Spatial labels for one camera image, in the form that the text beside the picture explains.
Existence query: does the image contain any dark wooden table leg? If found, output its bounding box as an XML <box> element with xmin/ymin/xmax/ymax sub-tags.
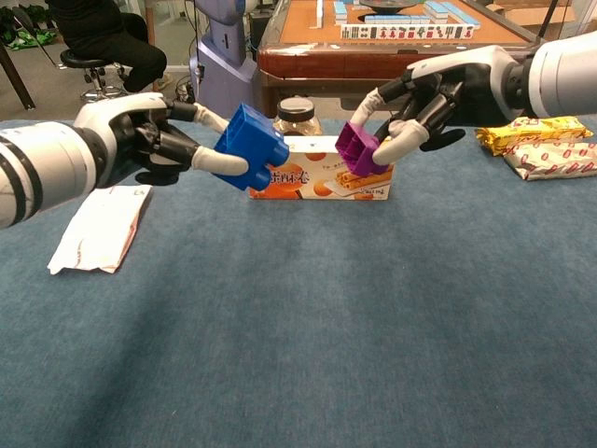
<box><xmin>0</xmin><ymin>39</ymin><xmax>37</xmax><ymax>112</ymax></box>

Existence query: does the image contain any orange egg roll box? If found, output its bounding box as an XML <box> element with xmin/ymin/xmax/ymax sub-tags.
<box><xmin>248</xmin><ymin>134</ymin><xmax>396</xmax><ymax>202</ymax></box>

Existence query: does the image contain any glass jar black lid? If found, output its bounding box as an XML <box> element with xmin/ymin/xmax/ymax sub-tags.
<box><xmin>272</xmin><ymin>97</ymin><xmax>324</xmax><ymax>137</ymax></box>

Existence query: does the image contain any long blue-backed tile stack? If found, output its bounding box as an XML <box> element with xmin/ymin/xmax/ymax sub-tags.
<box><xmin>423</xmin><ymin>0</ymin><xmax>481</xmax><ymax>28</ymax></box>

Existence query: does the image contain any seated person in black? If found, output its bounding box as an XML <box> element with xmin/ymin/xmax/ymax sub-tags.
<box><xmin>46</xmin><ymin>0</ymin><xmax>174</xmax><ymax>94</ymax></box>

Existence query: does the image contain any black chrome swivel stool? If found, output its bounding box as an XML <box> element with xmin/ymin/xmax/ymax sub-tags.
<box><xmin>59</xmin><ymin>49</ymin><xmax>132</xmax><ymax>103</ymax></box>

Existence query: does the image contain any blue building block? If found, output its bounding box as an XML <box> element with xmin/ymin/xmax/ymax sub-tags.
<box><xmin>213</xmin><ymin>103</ymin><xmax>290</xmax><ymax>191</ymax></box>

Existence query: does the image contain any green leafy plant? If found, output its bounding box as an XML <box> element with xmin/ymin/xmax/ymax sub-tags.
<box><xmin>0</xmin><ymin>4</ymin><xmax>60</xmax><ymax>51</ymax></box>

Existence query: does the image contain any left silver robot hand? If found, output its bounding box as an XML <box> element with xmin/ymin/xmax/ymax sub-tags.
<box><xmin>73</xmin><ymin>91</ymin><xmax>249</xmax><ymax>188</ymax></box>

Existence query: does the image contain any brown mahjong table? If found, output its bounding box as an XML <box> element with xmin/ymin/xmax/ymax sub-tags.
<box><xmin>257</xmin><ymin>0</ymin><xmax>562</xmax><ymax>119</ymax></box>

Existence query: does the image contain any black round dish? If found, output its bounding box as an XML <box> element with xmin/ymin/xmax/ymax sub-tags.
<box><xmin>358</xmin><ymin>0</ymin><xmax>421</xmax><ymax>14</ymax></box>

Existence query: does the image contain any purple building block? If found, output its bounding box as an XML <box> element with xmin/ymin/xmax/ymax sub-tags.
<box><xmin>334</xmin><ymin>119</ymin><xmax>380</xmax><ymax>177</ymax></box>

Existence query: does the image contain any blue-backed mahjong tile row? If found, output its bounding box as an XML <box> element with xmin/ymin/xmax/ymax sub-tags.
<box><xmin>364</xmin><ymin>14</ymin><xmax>433</xmax><ymax>25</ymax></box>

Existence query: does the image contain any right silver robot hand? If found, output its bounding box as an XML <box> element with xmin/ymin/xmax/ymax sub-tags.
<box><xmin>353</xmin><ymin>45</ymin><xmax>519</xmax><ymax>165</ymax></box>

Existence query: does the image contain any black floor cable bundle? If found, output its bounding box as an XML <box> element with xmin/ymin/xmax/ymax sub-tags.
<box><xmin>160</xmin><ymin>74</ymin><xmax>200</xmax><ymax>106</ymax></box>

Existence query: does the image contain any yellow snack package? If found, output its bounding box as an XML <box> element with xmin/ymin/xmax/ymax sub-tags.
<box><xmin>474</xmin><ymin>116</ymin><xmax>594</xmax><ymax>157</ymax></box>

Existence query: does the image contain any face-up mahjong tile row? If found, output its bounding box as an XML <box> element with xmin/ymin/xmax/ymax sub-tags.
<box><xmin>340</xmin><ymin>23</ymin><xmax>476</xmax><ymax>41</ymax></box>

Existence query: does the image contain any white red-print snack package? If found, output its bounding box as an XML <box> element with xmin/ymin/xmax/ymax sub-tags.
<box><xmin>502</xmin><ymin>141</ymin><xmax>597</xmax><ymax>182</ymax></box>

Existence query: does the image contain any white crumpled snack bag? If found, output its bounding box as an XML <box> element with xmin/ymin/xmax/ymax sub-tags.
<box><xmin>47</xmin><ymin>184</ymin><xmax>154</xmax><ymax>275</ymax></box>

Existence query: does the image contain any lilac grey robot pedestal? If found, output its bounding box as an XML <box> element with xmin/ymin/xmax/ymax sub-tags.
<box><xmin>188</xmin><ymin>0</ymin><xmax>262</xmax><ymax>119</ymax></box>

